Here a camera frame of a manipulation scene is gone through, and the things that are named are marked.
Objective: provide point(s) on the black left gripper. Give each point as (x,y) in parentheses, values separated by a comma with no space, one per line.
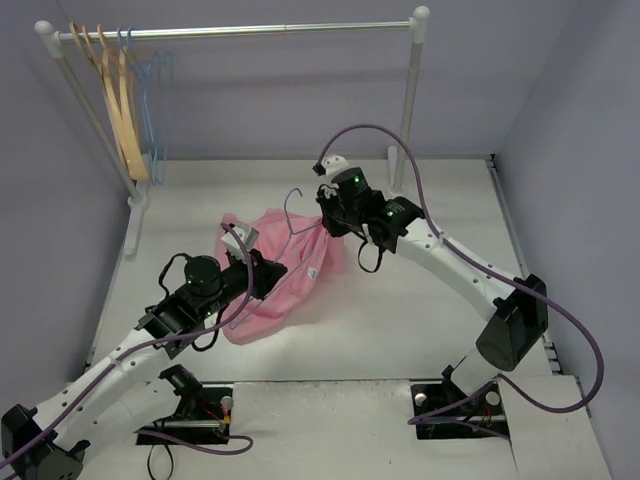
(267,273)

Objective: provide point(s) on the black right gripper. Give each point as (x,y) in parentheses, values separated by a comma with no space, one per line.
(333,220)

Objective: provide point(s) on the pink t shirt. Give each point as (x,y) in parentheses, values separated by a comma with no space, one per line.
(295,280)

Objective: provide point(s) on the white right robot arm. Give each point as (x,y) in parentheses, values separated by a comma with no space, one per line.
(515,315)

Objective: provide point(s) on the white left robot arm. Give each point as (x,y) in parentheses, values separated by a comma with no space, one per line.
(138,382)

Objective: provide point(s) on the wooden hanger right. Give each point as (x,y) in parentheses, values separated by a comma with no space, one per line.
(130,115)

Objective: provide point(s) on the wooden hanger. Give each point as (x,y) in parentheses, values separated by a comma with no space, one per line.
(122,110)
(112,110)
(130,115)

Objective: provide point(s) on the wooden hanger middle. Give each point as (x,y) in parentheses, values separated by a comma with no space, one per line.
(122,110)

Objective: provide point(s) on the wooden hanger left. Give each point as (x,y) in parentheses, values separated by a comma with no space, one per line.
(112,110)

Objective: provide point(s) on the white metal clothes rack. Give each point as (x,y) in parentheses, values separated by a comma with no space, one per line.
(234,93)

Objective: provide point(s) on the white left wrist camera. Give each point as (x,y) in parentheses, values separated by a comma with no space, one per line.
(239,239)

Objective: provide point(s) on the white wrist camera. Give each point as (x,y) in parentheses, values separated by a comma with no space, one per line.
(239,239)
(330,165)

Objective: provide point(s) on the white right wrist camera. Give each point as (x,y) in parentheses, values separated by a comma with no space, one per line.
(330,165)

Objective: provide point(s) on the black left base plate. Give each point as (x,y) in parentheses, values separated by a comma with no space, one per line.
(208,424)

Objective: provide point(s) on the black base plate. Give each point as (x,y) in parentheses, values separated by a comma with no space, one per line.
(208,424)
(481,417)

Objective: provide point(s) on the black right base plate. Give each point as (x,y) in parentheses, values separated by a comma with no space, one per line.
(481,417)

